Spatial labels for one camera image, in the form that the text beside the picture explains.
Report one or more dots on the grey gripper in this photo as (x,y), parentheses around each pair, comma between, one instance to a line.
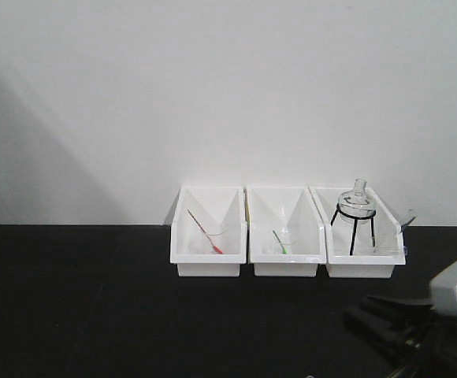
(383,323)

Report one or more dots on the right white plastic bin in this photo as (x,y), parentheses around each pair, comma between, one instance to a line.
(367,261)

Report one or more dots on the white plastic bin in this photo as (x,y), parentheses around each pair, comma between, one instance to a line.
(310,250)
(367,261)
(190,251)

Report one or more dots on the round flask on stand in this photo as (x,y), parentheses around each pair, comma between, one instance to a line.
(356,203)

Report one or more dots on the green tipped glass dropper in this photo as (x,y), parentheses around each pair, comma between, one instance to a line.
(283,249)

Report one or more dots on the middle white plastic bin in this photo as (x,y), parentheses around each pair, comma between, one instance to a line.
(310,250)

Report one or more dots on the small beaker in middle bin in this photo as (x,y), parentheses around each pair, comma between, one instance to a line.
(286,226)

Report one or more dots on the small beaker in bin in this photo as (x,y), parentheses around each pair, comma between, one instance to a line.
(220,235)
(286,226)

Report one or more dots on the red tipped glass dropper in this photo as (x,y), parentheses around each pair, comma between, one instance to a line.
(216,249)

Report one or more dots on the small beaker in left bin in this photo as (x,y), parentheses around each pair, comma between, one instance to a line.
(220,235)

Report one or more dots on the left white plastic bin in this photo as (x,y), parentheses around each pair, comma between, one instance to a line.
(190,251)

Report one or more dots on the black wire tripod stand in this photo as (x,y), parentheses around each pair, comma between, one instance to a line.
(354,232)

